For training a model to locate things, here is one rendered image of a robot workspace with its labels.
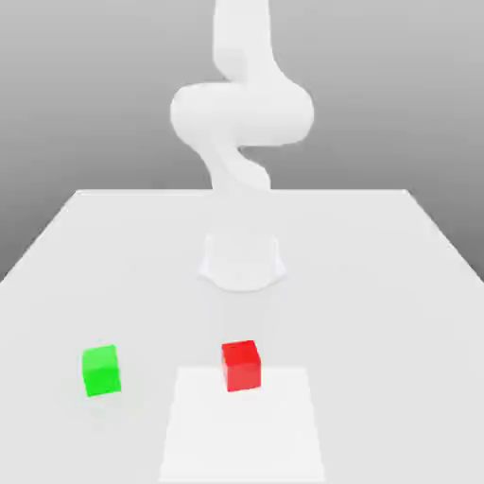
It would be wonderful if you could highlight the small red cube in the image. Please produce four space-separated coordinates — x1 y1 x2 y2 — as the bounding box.
220 338 263 393

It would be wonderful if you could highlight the small green cube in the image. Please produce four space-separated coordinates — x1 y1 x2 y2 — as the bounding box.
81 343 123 398

